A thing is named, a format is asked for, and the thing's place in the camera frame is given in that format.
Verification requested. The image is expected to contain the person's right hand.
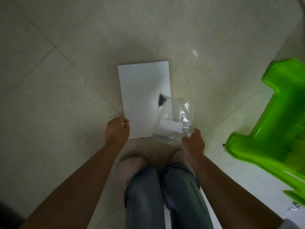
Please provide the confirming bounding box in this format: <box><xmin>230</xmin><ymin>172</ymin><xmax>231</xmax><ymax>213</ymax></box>
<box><xmin>181</xmin><ymin>128</ymin><xmax>206</xmax><ymax>160</ymax></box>

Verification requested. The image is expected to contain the person's left hand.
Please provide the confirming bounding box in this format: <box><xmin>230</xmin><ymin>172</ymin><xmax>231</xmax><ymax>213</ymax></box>
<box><xmin>105</xmin><ymin>116</ymin><xmax>130</xmax><ymax>147</ymax></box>

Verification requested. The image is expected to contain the clear plastic screw bag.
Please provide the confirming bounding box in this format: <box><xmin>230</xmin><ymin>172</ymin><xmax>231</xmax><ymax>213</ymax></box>
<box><xmin>152</xmin><ymin>93</ymin><xmax>195</xmax><ymax>144</ymax></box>

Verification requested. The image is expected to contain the white wooden board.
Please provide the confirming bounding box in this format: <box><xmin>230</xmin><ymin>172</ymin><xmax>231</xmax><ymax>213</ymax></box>
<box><xmin>118</xmin><ymin>61</ymin><xmax>172</xmax><ymax>140</ymax></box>

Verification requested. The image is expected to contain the person's left forearm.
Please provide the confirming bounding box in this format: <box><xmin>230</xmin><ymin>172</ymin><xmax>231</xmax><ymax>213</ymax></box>
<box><xmin>19</xmin><ymin>141</ymin><xmax>125</xmax><ymax>229</ymax></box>

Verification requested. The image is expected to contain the person's right forearm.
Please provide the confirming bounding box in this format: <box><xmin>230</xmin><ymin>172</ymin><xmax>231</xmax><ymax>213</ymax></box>
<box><xmin>193</xmin><ymin>152</ymin><xmax>284</xmax><ymax>229</ymax></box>

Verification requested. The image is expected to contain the person's right pale shoe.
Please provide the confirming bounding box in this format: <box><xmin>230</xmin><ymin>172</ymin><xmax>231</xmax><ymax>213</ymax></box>
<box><xmin>172</xmin><ymin>150</ymin><xmax>196</xmax><ymax>170</ymax></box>

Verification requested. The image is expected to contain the person's pale shoe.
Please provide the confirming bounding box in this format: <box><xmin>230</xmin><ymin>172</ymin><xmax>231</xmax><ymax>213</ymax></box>
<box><xmin>172</xmin><ymin>150</ymin><xmax>196</xmax><ymax>170</ymax></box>
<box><xmin>117</xmin><ymin>156</ymin><xmax>147</xmax><ymax>186</ymax></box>

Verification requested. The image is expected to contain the person's left pale shoe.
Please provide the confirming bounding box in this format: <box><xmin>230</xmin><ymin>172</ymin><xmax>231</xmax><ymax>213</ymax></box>
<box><xmin>117</xmin><ymin>156</ymin><xmax>147</xmax><ymax>186</ymax></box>

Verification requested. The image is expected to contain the person's white shirt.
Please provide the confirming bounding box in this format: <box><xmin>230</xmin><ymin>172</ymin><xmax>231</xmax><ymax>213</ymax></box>
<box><xmin>279</xmin><ymin>218</ymin><xmax>305</xmax><ymax>229</ymax></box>

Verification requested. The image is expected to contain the green plastic stool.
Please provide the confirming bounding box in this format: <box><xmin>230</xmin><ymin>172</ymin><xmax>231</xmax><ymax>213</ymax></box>
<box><xmin>225</xmin><ymin>58</ymin><xmax>305</xmax><ymax>205</ymax></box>

